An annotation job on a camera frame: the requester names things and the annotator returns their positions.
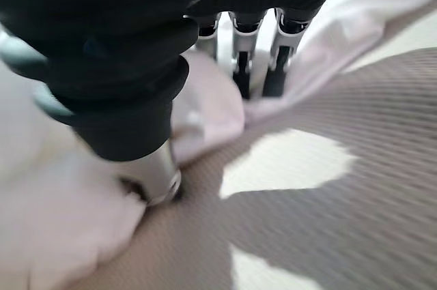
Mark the right robot hand black cloth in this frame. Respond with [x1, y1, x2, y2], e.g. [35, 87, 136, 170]
[0, 0, 351, 207]

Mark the white pinkish garment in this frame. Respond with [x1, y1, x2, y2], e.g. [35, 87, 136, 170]
[0, 0, 437, 290]

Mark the beige ribbed bed sheet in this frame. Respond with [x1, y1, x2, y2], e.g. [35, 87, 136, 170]
[73, 6, 437, 290]

